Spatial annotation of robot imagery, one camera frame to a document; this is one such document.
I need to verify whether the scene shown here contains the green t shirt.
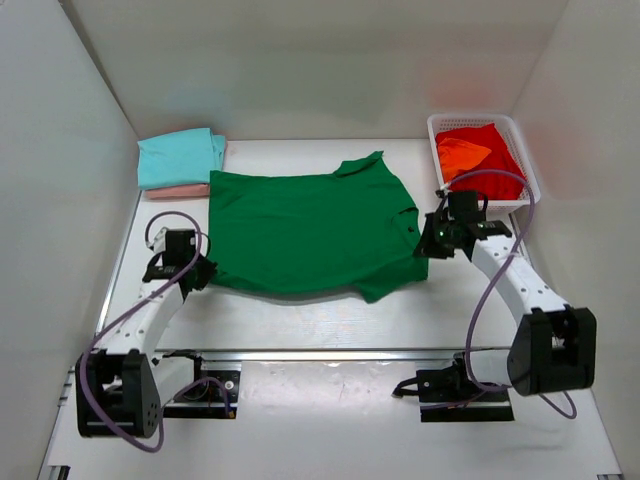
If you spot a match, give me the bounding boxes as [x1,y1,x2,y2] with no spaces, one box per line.
[208,151,429,303]

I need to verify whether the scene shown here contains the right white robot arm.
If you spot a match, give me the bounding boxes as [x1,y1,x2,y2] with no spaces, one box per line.
[393,189,597,410]

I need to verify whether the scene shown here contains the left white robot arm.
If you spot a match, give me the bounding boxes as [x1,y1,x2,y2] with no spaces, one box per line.
[75,228,217,440]

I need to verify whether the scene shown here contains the folded pink t shirt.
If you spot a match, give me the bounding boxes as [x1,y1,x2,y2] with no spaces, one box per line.
[144,183,210,201]

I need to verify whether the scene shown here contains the orange t shirt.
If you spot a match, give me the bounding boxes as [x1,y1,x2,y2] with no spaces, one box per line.
[437,138,492,183]

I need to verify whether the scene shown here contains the white plastic basket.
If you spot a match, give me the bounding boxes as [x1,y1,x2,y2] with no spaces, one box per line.
[427,113,540,215]

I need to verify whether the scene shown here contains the folded teal t shirt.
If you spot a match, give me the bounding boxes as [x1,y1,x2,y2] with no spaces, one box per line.
[137,128,227,191]

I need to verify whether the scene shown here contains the red t shirt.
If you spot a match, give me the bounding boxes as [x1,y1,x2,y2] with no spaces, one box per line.
[436,124,524,201]

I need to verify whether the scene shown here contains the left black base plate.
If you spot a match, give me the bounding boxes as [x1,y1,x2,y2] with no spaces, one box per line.
[164,363,241,420]

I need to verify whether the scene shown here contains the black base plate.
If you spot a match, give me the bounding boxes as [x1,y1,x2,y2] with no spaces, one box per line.
[164,363,241,420]
[392,365,515,423]

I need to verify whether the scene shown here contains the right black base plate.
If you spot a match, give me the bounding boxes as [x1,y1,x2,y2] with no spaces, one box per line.
[392,365,515,423]

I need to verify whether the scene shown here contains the aluminium table rail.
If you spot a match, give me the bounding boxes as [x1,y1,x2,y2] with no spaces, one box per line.
[149,344,564,364]

